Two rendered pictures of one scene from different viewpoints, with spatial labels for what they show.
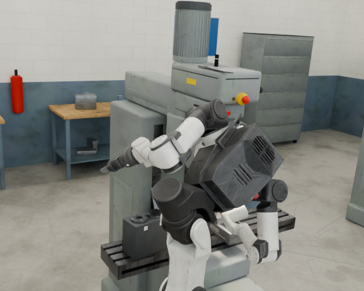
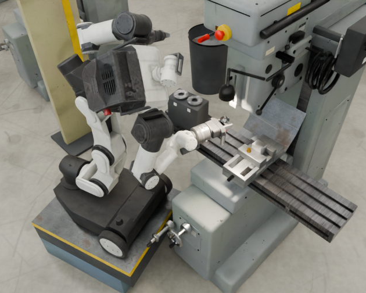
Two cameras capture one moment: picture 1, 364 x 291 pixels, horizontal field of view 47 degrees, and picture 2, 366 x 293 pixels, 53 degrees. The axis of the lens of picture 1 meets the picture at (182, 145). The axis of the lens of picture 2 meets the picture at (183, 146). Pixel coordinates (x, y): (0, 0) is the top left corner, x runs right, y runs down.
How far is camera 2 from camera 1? 2.24 m
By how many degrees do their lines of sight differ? 71
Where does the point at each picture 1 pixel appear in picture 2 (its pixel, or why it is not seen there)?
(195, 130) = (99, 31)
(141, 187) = not seen: hidden behind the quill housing
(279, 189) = (139, 131)
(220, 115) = (119, 29)
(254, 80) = (243, 16)
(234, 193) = (89, 96)
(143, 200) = not seen: hidden behind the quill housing
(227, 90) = (210, 14)
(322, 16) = not seen: outside the picture
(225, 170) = (86, 74)
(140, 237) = (171, 107)
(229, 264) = (212, 186)
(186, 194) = (70, 72)
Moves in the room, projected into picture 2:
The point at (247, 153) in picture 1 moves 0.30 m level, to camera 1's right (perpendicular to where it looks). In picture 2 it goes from (97, 72) to (100, 121)
